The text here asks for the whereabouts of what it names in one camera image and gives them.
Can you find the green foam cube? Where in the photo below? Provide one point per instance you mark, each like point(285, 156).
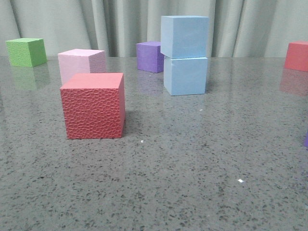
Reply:
point(26, 52)

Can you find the light blue foam cube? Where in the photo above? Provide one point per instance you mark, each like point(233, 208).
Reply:
point(184, 36)
point(185, 76)

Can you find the pink foam cube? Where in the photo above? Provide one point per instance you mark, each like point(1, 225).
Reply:
point(81, 61)

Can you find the grey-green curtain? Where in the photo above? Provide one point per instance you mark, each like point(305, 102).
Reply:
point(237, 28)

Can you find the textured red foam cube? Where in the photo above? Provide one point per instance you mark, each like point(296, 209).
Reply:
point(94, 105)

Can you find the large purple foam block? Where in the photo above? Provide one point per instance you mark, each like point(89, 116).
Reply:
point(306, 140)

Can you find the purple foam cube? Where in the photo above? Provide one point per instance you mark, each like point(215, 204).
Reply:
point(149, 57)

